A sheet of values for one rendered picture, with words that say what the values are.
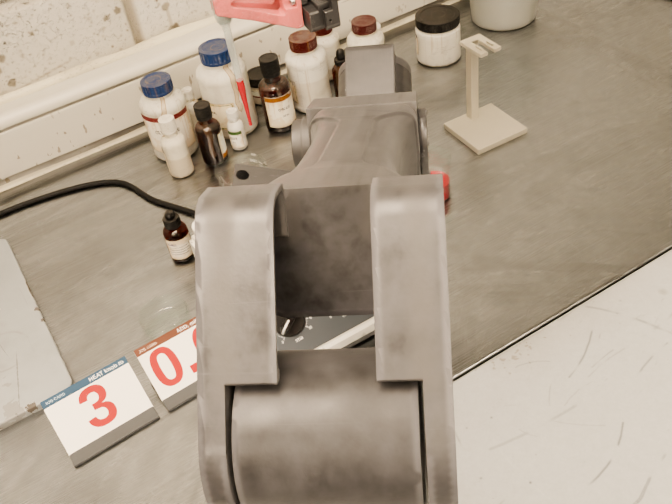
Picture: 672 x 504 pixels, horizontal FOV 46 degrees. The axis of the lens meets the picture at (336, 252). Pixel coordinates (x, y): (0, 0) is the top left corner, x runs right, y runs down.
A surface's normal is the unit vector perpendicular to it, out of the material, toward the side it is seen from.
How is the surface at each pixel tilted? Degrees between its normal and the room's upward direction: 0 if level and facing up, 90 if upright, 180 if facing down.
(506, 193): 0
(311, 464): 57
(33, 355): 0
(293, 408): 20
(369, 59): 26
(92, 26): 90
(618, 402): 0
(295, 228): 67
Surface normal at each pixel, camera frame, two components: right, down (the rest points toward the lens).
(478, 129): -0.12, -0.73
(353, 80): -0.14, -0.35
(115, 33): 0.52, 0.53
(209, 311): -0.14, -0.10
